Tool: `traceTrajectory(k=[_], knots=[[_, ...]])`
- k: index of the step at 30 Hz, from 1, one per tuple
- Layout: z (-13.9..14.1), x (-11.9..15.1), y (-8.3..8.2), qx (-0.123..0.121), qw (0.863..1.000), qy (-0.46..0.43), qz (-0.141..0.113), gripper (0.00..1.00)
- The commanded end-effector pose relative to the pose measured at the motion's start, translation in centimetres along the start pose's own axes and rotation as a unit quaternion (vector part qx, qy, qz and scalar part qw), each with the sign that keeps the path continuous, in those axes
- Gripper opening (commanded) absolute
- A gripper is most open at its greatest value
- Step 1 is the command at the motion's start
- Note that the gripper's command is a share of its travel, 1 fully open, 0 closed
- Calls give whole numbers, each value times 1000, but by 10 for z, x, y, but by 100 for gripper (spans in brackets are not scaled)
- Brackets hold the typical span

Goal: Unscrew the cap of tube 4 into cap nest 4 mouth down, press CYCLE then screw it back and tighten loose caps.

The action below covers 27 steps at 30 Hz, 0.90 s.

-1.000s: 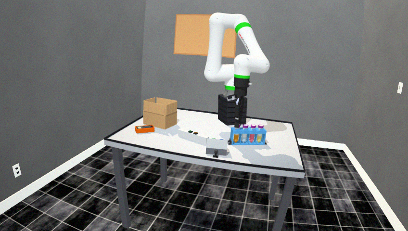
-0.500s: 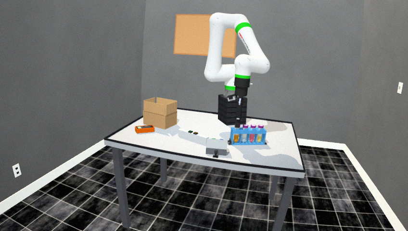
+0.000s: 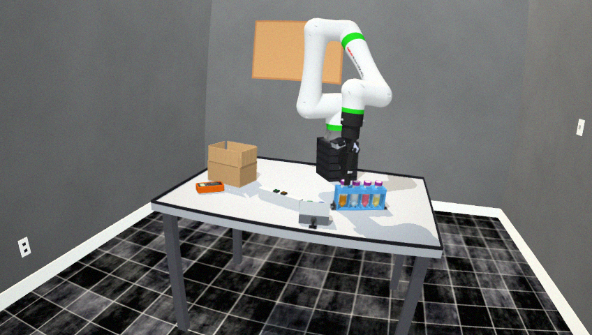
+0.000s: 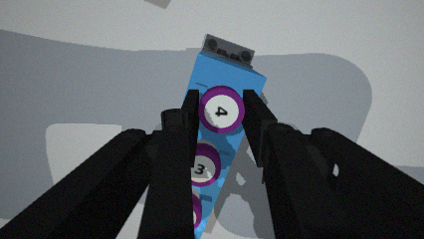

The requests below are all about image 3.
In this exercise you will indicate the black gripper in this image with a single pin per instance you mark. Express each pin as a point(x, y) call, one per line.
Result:
point(350, 153)

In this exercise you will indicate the orange digital multimeter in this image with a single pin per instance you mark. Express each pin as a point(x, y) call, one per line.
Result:
point(209, 187)

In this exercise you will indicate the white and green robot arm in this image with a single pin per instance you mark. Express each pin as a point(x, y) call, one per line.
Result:
point(355, 94)

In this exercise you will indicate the white button housing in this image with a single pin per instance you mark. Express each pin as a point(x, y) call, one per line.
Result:
point(310, 211)

